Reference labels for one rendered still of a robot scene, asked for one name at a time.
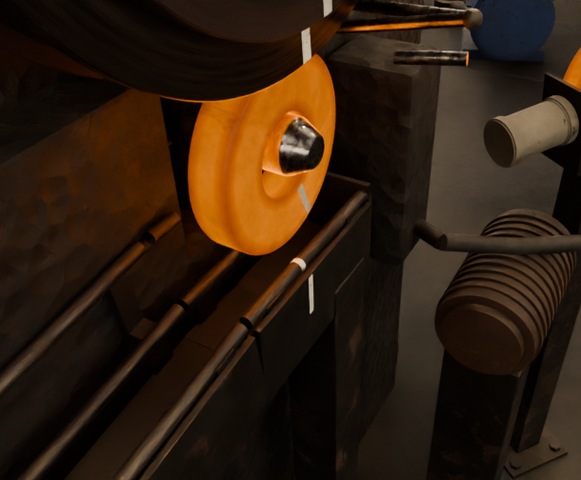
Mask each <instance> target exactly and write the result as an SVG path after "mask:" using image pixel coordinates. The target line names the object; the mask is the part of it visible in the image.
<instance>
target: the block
mask: <svg viewBox="0 0 581 480"><path fill-rule="evenodd" d="M395 50H439V49H438V48H436V47H432V46H426V45H420V44H414V43H410V42H404V41H398V40H393V39H388V38H382V37H377V36H371V35H366V34H361V35H357V36H355V37H353V38H352V39H351V40H350V41H349V42H348V43H346V44H345V45H344V46H342V47H341V48H340V49H338V50H337V51H335V52H334V53H333V54H331V55H330V57H329V59H328V62H327V65H326V66H327V68H328V70H329V72H330V75H331V80H332V84H333V89H334V96H335V130H334V138H333V144H332V150H331V158H330V161H329V165H328V169H327V171H329V172H332V173H336V174H340V175H343V176H347V177H349V178H353V179H356V180H360V181H363V182H367V183H371V248H370V258H373V259H376V260H379V261H382V262H385V263H388V264H391V265H400V264H402V263H403V262H404V261H405V259H406V258H407V257H408V255H409V254H410V252H411V251H412V249H413V248H414V246H415V245H416V244H417V242H418V241H419V240H420V238H419V237H417V236H416V235H415V234H414V233H413V230H414V225H415V223H416V221H417V219H420V218H422V219H424V220H426V218H427V208H428V199H429V188H430V179H431V160H432V151H433V141H434V132H435V121H436V112H437V102H438V92H439V83H440V73H441V66H425V65H394V64H393V54H394V51H395ZM439 51H440V50H439Z"/></svg>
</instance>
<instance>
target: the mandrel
mask: <svg viewBox="0 0 581 480"><path fill-rule="evenodd" d="M160 101H161V107H162V112H163V117H164V123H165V128H166V134H167V139H168V142H172V143H174V144H177V145H181V146H184V147H188V148H190V142H191V138H192V134H193V130H194V126H195V122H196V119H197V116H198V113H199V111H200V109H201V106H202V103H203V102H187V101H179V100H173V99H169V98H164V97H160ZM324 149H325V142H324V138H323V136H322V135H321V134H320V133H319V132H318V131H317V130H316V128H315V127H314V126H313V125H312V124H311V123H310V122H309V121H308V120H307V119H306V118H305V117H303V116H300V115H296V114H292V113H288V112H287V113H286V114H285V115H283V116H282V117H281V118H280V120H279V121H278V122H277V124H276V125H275V127H274V128H273V130H272V132H271V134H270V138H269V140H268V143H267V145H266V148H265V152H264V157H263V164H262V170H268V171H271V172H275V173H278V174H281V175H285V176H293V175H295V174H298V173H302V172H305V171H308V170H314V169H315V168H316V167H317V166H318V165H319V163H320V162H321V160H322V157H323V154H324Z"/></svg>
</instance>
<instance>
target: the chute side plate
mask: <svg viewBox="0 0 581 480"><path fill-rule="evenodd" d="M370 248H371V203H368V202H366V204H365V205H364V206H363V207H362V208H361V209H360V210H359V211H358V212H357V214H356V215H355V216H354V217H353V218H352V219H351V220H350V222H349V223H348V224H347V225H346V226H345V227H344V228H343V229H342V230H341V231H340V232H339V233H338V235H337V236H336V237H335V238H334V239H333V240H332V241H331V243H330V244H329V245H328V246H327V247H326V248H325V249H324V251H323V252H322V253H321V254H320V255H319V256H318V257H317V259H316V260H315V261H314V262H313V263H312V264H311V265H310V267H309V268H308V269H307V270H306V271H305V272H304V273H303V275H302V276H301V277H300V278H299V279H298V280H297V281H296V283H295V284H294V285H293V286H292V287H291V288H290V289H289V291H288V292H287V293H286V294H285V295H284V296H283V298H282V299H281V301H280V302H279V303H278V304H277V305H276V306H275V307H274V309H273V310H272V311H271V312H270V313H269V314H268V315H267V316H266V317H265V318H264V319H263V320H262V321H261V323H260V324H259V325H258V326H257V327H256V328H255V329H254V337H252V336H249V337H248V338H247V340H246V341H245V342H244V343H243V345H242V346H241V347H240V349H239V350H238V351H237V353H236V354H235V355H234V356H233V358H232V359H231V360H230V362H229V363H228V365H227V366H226V367H225V369H224V370H223V371H222V372H221V374H220V375H219V376H218V377H217V378H216V379H215V380H214V382H213V383H212V384H211V386H210V387H209V389H208V390H207V391H206V393H205V394H204V395H203V396H202V398H201V399H200V400H199V402H198V403H197V404H196V406H195V407H194V408H193V409H192V411H191V412H190V414H189V415H188V416H187V418H186V419H185V420H184V421H183V423H182V424H181V425H180V427H179V428H178V429H177V431H176V432H175V433H174V434H173V436H172V437H171V438H170V440H169V441H168V443H167V444H166V445H165V446H164V448H162V449H161V451H160V452H159V453H158V455H157V456H156V457H155V458H154V460H153V461H152V462H151V464H150V465H149V467H148V468H147V469H146V470H145V472H144V473H143V474H142V476H141V477H140V478H139V480H216V478H217V477H218V475H219V474H220V472H221V471H222V469H223V468H224V467H225V466H226V465H227V463H228V462H229V460H230V458H231V457H232V455H233V454H234V452H235V451H236V450H237V448H238V447H239V445H240V444H241V442H242V441H243V439H244V438H245V436H246V435H247V434H248V432H249V431H250V429H251V427H252V426H253V424H254V423H255V422H256V420H257V419H258V417H259V416H260V414H261V413H262V411H263V410H264V408H265V407H266V406H267V404H268V403H269V401H270V400H271V399H272V397H273V396H274V395H275V394H276V393H277V392H278V390H279V389H280V388H281V386H282V385H283V384H284V383H285V381H286V380H287V379H288V377H289V376H290V375H291V373H292V372H293V371H294V369H295V368H296V367H297V365H298V364H299V363H300V361H301V360H302V359H303V358H304V356H305V355H306V354H307V352H308V351H309V350H310V348H311V347H312V346H313V344H314V343H315V342H316V340H317V339H318V338H319V336H320V335H321V334H322V333H323V331H324V330H325V329H326V327H327V326H328V325H329V323H330V322H331V321H332V319H333V318H334V294H335V292H336V291H337V289H338V288H339V287H340V286H341V284H342V283H343V282H344V281H345V279H346V278H347V277H348V276H349V274H350V273H351V272H352V270H353V269H354V268H355V267H356V265H357V264H358V263H359V262H360V260H361V259H362V258H364V278H365V277H366V276H367V275H368V273H369V272H370ZM311 275H312V282H313V311H312V312H311V314H310V294H309V278H310V277H311Z"/></svg>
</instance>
